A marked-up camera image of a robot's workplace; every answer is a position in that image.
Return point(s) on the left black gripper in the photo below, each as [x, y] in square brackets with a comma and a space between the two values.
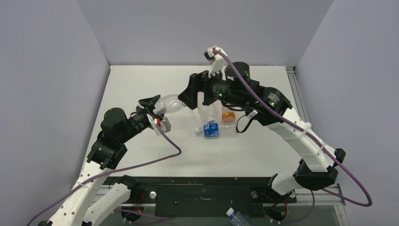
[149, 104]

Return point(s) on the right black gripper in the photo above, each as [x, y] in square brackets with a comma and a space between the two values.
[195, 90]

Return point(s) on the clear bottle blue-white cap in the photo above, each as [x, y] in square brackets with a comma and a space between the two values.
[168, 104]

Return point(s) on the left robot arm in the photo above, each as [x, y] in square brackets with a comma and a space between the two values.
[104, 156]

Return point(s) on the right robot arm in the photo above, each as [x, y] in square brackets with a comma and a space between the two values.
[316, 169]

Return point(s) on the large clear empty bottle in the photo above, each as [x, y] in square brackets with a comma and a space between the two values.
[208, 113]

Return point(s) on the clear bottle blue label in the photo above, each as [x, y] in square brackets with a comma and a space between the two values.
[214, 130]

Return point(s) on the orange drink bottle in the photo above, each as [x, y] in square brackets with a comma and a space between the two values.
[227, 116]

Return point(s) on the water bottle under table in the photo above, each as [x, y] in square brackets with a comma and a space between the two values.
[236, 218]

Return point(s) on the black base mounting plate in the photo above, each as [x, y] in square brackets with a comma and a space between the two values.
[205, 196]

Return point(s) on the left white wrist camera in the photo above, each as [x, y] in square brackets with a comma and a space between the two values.
[159, 124]

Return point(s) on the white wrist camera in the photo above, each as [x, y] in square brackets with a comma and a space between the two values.
[217, 62]
[159, 124]

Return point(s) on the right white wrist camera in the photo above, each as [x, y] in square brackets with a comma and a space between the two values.
[217, 62]

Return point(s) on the aluminium frame rail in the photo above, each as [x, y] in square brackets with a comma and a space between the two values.
[299, 102]

